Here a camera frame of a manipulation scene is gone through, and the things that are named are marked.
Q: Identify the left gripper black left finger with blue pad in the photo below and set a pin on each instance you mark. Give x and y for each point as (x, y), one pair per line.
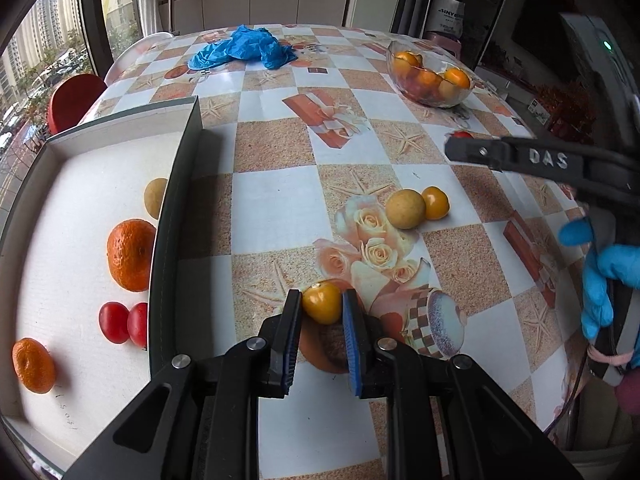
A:
(199, 419)

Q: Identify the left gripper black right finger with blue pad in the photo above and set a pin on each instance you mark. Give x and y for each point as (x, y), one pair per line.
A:
(445, 419)

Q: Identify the small red tomato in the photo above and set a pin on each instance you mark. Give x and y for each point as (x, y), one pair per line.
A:
(137, 325)

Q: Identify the red cherry tomato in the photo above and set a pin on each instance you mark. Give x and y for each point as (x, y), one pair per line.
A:
(113, 319)

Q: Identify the small yellow-orange fruit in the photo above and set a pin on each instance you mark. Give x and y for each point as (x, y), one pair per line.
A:
(323, 302)

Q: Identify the large orange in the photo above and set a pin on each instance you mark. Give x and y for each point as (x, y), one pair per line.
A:
(129, 250)

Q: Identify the blue gloved hand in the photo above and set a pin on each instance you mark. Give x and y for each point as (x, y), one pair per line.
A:
(618, 263)

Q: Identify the red tomato near tan fruit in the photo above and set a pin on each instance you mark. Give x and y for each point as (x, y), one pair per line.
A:
(462, 134)

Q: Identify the small orange fruit on table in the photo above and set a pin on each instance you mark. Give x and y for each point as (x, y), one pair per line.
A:
(437, 204)

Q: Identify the orange mandarin in tray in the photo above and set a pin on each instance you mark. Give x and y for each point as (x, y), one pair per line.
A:
(33, 365)

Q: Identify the orange in bowl right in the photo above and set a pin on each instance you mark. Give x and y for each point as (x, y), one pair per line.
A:
(458, 77)

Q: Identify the pink plastic stool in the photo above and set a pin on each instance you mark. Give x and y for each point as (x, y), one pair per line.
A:
(451, 45)

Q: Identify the clear glass fruit bowl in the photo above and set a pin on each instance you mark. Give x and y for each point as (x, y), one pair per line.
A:
(416, 71)

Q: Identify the tan round fruit on table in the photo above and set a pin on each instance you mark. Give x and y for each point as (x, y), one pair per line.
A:
(405, 209)

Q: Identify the dark tray with white liner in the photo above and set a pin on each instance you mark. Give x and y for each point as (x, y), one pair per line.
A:
(54, 272)

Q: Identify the white plastic bag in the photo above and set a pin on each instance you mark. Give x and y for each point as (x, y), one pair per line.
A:
(446, 17)

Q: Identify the tan round fruit in tray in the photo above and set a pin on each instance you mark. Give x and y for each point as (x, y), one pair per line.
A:
(153, 196)

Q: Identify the patterned checkered tablecloth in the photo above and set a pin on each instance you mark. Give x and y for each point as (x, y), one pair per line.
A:
(290, 186)

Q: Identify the red plastic chair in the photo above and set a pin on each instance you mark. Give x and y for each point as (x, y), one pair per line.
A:
(71, 100)

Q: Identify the blue crumpled gloves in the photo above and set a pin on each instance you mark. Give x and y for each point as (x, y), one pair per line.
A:
(247, 45)

